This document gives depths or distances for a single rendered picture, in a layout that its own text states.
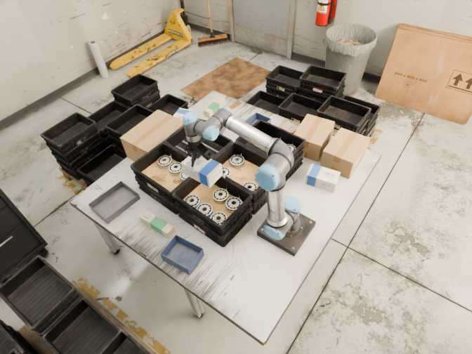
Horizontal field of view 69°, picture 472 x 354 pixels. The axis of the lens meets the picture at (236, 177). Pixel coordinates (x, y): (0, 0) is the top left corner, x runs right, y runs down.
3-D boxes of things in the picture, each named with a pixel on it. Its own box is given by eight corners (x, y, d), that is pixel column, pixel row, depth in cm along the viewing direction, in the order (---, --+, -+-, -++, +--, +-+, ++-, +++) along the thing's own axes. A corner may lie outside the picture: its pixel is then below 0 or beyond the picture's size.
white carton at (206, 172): (223, 174, 198) (221, 164, 191) (209, 187, 192) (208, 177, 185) (197, 161, 207) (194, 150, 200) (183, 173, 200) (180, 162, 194)
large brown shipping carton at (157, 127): (155, 172, 250) (149, 152, 235) (127, 157, 263) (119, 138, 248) (190, 141, 271) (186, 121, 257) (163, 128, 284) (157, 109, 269)
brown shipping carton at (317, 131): (317, 161, 249) (321, 145, 238) (290, 152, 257) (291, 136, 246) (331, 138, 266) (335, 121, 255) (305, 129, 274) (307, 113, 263)
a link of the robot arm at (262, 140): (305, 146, 162) (222, 99, 175) (293, 160, 156) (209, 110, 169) (299, 161, 172) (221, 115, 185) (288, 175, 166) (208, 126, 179)
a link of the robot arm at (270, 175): (294, 226, 194) (291, 156, 156) (281, 246, 186) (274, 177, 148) (276, 218, 200) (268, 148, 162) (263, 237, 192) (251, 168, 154)
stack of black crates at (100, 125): (122, 126, 379) (112, 100, 354) (141, 135, 366) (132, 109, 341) (93, 146, 358) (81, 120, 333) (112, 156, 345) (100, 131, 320)
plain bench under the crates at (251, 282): (361, 211, 303) (381, 154, 251) (263, 378, 219) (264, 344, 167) (219, 145, 371) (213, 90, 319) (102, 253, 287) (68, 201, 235)
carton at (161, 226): (175, 232, 214) (173, 226, 210) (168, 239, 211) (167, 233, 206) (147, 215, 224) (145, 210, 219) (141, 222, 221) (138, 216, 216)
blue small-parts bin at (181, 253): (204, 254, 202) (203, 248, 197) (189, 275, 194) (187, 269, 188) (178, 240, 210) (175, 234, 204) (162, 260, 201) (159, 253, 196)
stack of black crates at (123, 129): (147, 138, 362) (136, 103, 329) (168, 149, 350) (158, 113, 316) (118, 161, 341) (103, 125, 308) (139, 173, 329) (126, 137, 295)
